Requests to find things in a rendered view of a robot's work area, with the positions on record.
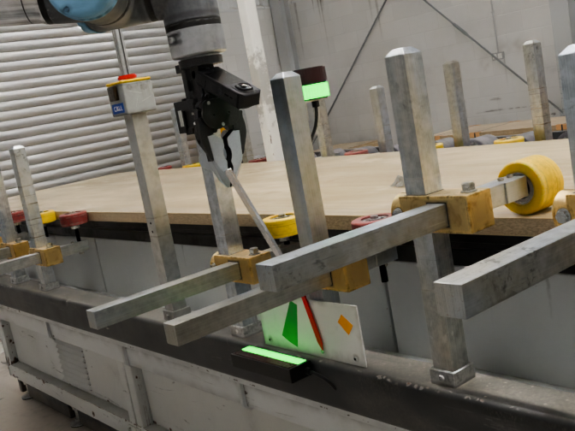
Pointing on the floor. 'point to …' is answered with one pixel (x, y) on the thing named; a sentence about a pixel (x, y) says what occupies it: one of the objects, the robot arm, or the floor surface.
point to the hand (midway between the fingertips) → (231, 179)
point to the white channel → (272, 144)
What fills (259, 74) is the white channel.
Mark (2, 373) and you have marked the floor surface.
